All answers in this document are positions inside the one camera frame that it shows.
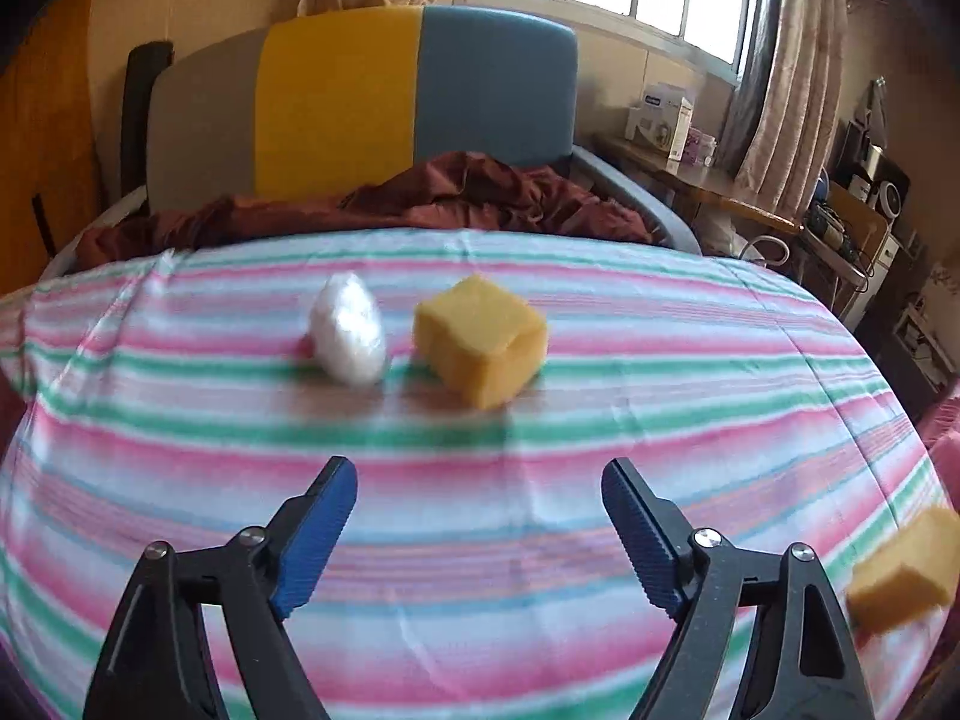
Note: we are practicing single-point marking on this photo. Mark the maroon cloth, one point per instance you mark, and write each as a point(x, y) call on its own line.
point(465, 195)

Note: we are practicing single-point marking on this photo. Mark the grey yellow blue headboard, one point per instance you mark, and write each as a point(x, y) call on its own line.
point(337, 105)

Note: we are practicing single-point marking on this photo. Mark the brown cardboard box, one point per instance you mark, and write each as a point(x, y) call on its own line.
point(855, 210)

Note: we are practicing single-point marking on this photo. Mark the wooden side table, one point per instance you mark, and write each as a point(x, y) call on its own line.
point(712, 187)

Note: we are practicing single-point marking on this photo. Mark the yellow cake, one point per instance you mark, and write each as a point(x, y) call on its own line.
point(900, 577)

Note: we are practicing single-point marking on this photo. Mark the white cardboard box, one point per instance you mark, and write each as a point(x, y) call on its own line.
point(660, 120)

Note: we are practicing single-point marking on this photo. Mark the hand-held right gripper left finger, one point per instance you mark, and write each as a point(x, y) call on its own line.
point(315, 540)

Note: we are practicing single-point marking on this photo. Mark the small pink jar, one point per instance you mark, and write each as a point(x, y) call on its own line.
point(701, 146)

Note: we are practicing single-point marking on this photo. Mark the black rolled mat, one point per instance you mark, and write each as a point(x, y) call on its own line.
point(139, 112)

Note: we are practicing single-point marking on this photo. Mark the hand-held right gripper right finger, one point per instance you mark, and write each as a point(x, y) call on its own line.
point(645, 540)

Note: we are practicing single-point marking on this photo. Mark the yellow cake cube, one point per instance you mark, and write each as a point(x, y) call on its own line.
point(480, 341)

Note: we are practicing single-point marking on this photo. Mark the grey bed rail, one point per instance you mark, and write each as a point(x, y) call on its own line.
point(637, 195)

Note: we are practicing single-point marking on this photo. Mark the white candy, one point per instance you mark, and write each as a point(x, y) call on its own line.
point(349, 330)

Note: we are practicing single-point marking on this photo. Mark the wooden wardrobe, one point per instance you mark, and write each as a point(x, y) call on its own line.
point(52, 127)

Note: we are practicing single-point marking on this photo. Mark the pink cloth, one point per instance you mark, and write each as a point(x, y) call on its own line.
point(943, 427)

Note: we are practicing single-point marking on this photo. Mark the striped pink green bedsheet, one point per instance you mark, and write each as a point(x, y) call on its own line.
point(487, 480)

